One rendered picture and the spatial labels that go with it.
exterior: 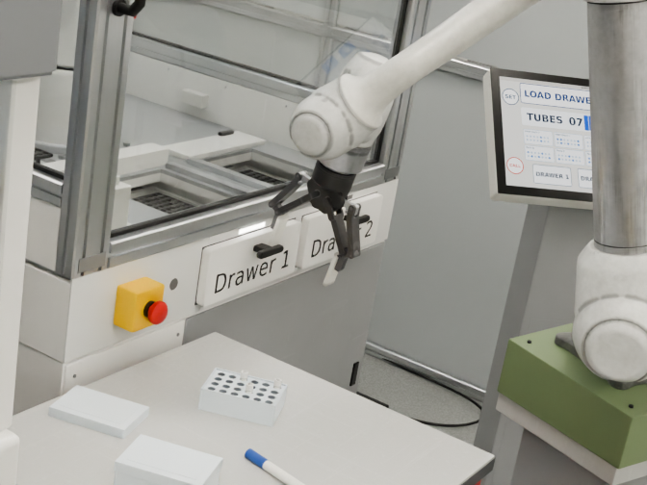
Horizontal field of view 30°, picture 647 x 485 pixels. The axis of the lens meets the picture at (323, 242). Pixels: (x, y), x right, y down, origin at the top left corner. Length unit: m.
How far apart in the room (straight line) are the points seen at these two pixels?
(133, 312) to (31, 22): 0.76
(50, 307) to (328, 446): 0.49
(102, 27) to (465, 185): 2.16
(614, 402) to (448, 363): 1.96
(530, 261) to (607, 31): 1.24
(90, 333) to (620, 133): 0.89
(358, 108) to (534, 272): 1.10
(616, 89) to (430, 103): 2.06
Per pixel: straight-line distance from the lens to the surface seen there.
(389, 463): 1.90
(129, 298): 1.98
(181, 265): 2.12
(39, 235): 1.94
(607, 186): 1.84
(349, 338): 2.75
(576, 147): 2.82
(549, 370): 2.11
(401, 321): 4.02
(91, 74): 1.81
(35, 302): 1.98
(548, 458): 2.22
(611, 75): 1.79
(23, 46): 1.34
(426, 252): 3.91
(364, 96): 1.92
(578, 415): 2.09
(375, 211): 2.62
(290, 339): 2.52
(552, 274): 2.94
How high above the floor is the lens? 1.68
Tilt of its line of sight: 19 degrees down
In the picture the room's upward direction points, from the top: 10 degrees clockwise
